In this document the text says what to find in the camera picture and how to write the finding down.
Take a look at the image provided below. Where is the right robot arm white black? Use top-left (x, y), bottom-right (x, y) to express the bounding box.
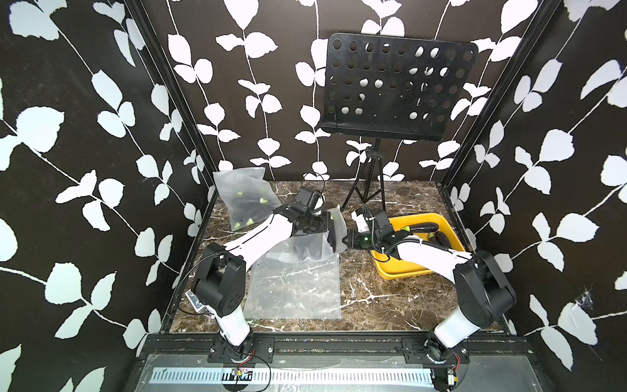
top-left (342, 227), bottom-right (517, 362)

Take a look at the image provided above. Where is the stack of clear zip-top bags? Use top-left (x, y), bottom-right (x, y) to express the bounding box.
top-left (243, 255), bottom-right (341, 319)

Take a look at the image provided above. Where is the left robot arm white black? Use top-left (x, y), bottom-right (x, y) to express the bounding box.
top-left (191, 205), bottom-right (347, 363)

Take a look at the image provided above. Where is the yellow plastic tray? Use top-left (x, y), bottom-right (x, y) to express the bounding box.
top-left (371, 213), bottom-right (466, 280)

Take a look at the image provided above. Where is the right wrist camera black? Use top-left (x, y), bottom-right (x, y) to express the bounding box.
top-left (366, 210), bottom-right (394, 236)

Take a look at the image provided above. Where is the black front mounting rail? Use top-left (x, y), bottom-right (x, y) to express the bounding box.
top-left (140, 331), bottom-right (535, 367)

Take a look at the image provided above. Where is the white perforated strip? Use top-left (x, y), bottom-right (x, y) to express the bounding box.
top-left (148, 367), bottom-right (433, 388)

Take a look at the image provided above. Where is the small printed card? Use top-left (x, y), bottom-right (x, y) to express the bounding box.
top-left (185, 289), bottom-right (208, 314)

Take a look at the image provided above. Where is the clear zip-top bag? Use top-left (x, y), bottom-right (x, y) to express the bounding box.
top-left (267, 206), bottom-right (348, 264)
top-left (213, 167), bottom-right (282, 231)

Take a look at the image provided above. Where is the black perforated music stand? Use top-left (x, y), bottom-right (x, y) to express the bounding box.
top-left (320, 33), bottom-right (479, 204)

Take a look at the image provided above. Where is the clear zip-top bag top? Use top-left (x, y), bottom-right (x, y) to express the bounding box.
top-left (213, 167), bottom-right (282, 231)

